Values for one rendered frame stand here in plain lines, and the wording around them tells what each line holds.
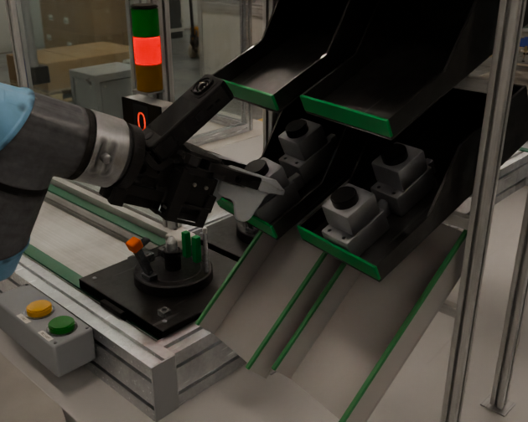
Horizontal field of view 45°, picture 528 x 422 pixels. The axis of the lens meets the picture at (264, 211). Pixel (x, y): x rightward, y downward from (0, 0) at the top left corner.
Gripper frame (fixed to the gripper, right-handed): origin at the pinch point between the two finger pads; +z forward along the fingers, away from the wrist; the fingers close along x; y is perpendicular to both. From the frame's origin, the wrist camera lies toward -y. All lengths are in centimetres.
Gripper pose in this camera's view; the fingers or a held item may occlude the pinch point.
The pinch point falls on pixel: (265, 177)
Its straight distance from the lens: 79.8
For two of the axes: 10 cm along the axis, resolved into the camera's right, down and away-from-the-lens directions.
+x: 5.5, 3.6, -7.5
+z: 7.5, 1.9, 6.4
